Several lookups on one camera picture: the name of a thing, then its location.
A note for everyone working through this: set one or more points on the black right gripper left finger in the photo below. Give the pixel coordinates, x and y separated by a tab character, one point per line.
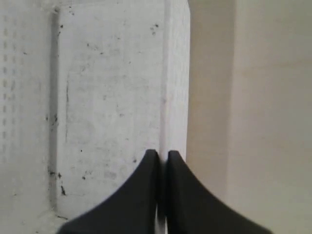
130	210

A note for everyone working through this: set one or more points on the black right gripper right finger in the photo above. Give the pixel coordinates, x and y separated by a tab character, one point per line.
192	209

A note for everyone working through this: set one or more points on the white plastic lattice basket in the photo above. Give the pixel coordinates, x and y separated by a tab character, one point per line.
86	87

